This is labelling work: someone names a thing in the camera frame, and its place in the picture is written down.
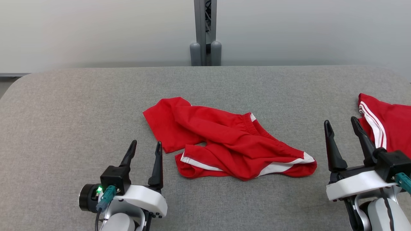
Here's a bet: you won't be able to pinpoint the teal plug right camera cable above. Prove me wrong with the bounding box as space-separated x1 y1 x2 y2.
395 172 411 195

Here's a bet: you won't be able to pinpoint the grey metal post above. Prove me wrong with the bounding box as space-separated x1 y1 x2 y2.
189 0 222 66

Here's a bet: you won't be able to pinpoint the red white sports shorts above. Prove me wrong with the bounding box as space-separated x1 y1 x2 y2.
143 97 318 181

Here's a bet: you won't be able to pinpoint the teal plug camera cable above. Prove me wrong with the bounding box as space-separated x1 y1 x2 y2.
95 185 117 231
395 172 411 195

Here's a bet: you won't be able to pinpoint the red white basketball jersey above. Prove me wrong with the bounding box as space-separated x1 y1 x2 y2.
357 93 411 159

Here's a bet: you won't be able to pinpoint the grey rounded post bumper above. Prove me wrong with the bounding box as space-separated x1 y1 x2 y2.
210 40 222 66
189 42 201 66

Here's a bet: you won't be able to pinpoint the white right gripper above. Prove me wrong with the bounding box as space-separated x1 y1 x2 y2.
323 116 402 202

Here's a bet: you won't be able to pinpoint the teal plug left camera cable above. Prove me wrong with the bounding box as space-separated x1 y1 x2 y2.
95 185 117 231

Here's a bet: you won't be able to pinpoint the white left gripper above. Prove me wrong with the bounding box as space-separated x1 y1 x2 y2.
78 140 168 219

